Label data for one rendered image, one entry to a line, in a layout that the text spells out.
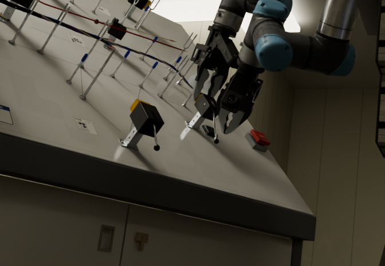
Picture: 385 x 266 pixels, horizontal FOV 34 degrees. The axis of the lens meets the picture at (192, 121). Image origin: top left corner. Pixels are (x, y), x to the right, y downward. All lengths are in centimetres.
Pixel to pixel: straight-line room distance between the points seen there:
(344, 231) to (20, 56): 568
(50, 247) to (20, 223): 8
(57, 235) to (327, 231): 576
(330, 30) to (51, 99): 62
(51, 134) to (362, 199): 581
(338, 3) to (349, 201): 563
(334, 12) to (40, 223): 74
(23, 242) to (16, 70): 39
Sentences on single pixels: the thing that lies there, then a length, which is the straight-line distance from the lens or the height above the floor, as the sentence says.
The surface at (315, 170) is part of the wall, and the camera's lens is 707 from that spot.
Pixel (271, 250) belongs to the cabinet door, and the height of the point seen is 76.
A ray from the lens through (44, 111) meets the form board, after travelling 136.
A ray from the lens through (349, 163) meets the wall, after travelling 702.
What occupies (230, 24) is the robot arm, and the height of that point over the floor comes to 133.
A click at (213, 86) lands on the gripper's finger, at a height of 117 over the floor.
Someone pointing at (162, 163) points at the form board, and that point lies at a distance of 146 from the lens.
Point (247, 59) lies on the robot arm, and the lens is 150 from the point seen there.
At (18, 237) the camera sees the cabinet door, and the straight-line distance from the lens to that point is 127.
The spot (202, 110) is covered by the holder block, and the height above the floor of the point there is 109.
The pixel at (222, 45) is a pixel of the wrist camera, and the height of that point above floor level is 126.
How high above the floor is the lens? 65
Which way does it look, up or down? 14 degrees up
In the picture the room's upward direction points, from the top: 8 degrees clockwise
